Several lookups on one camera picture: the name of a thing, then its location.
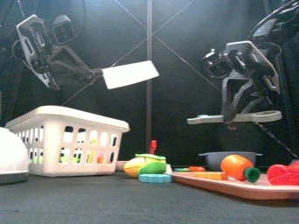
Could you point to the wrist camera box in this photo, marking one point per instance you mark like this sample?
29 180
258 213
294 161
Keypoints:
63 29
217 66

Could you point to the yellow toy corn green husk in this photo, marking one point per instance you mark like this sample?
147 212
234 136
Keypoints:
146 165

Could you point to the red toy strawberry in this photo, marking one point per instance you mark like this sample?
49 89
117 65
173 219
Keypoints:
284 174

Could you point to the grey toy pot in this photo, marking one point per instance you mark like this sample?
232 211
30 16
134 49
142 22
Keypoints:
217 159

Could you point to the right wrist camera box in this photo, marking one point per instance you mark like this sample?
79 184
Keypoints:
217 66

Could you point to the white dome with grey base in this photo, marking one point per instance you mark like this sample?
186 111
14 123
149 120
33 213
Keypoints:
11 157

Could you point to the flat orange toy slice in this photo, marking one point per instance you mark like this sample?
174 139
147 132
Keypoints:
210 175

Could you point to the grey toy wrench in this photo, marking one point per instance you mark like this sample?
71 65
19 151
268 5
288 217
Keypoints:
256 116

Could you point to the green toy inside basket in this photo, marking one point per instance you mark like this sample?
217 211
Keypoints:
74 159

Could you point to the orange toy carrot green cap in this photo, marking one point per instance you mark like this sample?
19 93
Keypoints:
238 167

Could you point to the orange and blue toy piece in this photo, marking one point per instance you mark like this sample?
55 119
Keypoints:
192 169

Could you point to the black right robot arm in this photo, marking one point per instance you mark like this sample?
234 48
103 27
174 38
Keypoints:
278 20

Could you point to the orange toy inside basket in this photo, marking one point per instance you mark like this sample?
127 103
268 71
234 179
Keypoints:
101 159

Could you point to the pink plate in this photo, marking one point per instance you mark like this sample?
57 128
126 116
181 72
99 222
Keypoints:
238 186

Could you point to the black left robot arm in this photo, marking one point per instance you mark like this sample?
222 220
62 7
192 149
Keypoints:
7 17

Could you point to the white plastic laundry basket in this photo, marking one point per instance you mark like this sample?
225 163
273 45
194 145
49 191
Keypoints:
74 137

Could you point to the light blue toy gear block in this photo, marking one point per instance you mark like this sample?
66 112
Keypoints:
155 178

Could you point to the vertical metal frame pole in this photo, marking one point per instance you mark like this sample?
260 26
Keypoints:
149 73

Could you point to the white paper card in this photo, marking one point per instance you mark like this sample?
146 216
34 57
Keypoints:
130 74

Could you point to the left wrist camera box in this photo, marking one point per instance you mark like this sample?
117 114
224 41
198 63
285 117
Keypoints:
63 29

